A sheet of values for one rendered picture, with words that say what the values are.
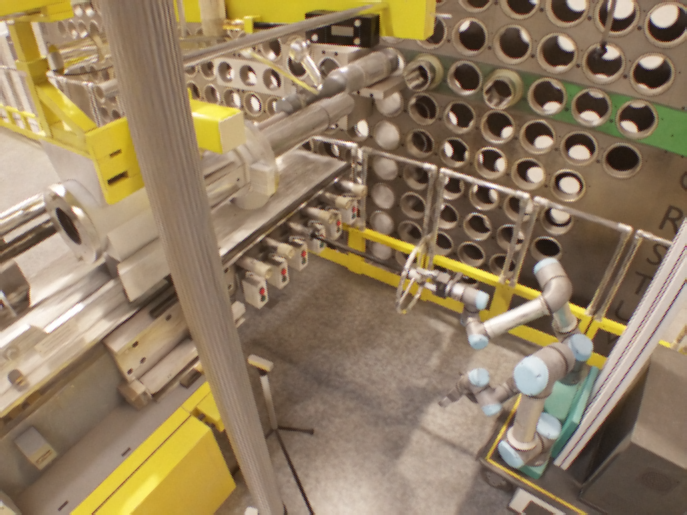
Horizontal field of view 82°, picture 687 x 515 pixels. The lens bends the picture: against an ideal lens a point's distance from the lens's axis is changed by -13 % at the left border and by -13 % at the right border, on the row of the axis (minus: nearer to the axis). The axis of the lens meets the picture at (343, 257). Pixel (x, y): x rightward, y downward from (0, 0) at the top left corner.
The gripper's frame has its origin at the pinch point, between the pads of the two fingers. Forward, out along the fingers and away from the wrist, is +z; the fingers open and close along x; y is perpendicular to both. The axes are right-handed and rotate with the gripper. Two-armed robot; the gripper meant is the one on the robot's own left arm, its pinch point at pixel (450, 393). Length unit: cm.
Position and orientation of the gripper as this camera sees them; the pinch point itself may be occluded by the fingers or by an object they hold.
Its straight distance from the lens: 213.4
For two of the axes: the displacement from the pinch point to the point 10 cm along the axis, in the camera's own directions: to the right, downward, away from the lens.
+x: -7.0, 5.4, -4.6
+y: -6.9, -6.9, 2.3
